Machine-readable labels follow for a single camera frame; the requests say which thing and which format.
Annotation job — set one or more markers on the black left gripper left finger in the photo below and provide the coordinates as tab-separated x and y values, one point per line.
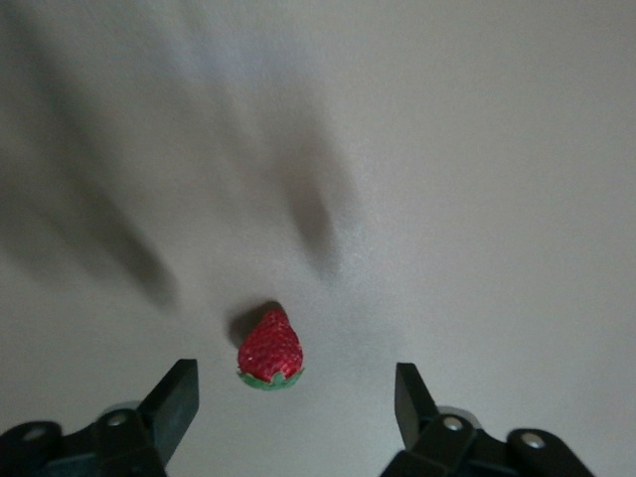
174	407

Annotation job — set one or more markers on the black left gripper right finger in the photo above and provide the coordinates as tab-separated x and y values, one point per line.
412	407

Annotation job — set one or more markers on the red strawberry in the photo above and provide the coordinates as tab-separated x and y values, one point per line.
270	348

